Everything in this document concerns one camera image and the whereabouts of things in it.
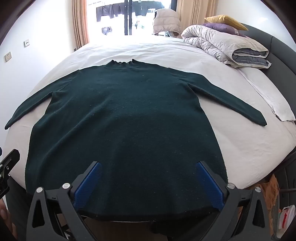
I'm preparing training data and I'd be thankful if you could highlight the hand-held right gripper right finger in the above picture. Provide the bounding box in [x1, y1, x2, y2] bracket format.
[195, 161, 272, 241]

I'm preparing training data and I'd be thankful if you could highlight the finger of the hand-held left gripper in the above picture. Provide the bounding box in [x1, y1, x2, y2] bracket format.
[0, 149, 20, 200]

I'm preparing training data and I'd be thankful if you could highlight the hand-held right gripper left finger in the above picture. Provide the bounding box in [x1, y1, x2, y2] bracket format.
[26, 161, 103, 241]

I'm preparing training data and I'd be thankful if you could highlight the dark green towel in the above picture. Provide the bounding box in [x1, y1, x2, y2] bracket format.
[5, 59, 267, 222]

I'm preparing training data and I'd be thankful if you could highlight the row of hanging dark clothes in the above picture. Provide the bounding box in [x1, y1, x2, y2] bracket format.
[96, 1, 162, 19]

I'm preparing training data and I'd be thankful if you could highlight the person's left hand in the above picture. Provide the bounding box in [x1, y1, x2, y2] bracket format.
[0, 200, 16, 239]

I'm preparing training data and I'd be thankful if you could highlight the bed with white sheet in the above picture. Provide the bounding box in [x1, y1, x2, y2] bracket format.
[5, 37, 296, 193]

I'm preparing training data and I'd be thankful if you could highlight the orange bag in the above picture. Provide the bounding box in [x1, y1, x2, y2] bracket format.
[262, 174, 280, 230]

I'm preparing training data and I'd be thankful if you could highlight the white plastic bag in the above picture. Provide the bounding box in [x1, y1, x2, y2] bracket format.
[279, 205, 293, 229]

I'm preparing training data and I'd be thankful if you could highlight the white pillowcase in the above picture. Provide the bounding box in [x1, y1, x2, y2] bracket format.
[236, 67, 296, 122]

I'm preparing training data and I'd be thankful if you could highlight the folded grey white duvet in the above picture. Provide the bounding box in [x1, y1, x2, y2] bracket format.
[181, 24, 272, 69]

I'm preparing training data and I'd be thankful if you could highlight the dark grey headboard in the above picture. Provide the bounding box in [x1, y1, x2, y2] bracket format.
[240, 23, 296, 116]

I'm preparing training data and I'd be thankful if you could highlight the beige curtain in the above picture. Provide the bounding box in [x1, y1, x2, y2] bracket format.
[71, 0, 90, 49]
[177, 0, 218, 28]

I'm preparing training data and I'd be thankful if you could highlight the purple pillow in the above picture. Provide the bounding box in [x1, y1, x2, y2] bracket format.
[203, 22, 247, 37]

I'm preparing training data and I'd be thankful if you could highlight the yellow pillow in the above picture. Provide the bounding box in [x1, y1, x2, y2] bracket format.
[204, 14, 249, 31]

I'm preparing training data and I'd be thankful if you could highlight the beige puffer jacket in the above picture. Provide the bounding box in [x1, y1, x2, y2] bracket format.
[153, 9, 183, 36]

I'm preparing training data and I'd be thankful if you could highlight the black sliding door frame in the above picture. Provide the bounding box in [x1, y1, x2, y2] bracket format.
[124, 0, 135, 36]

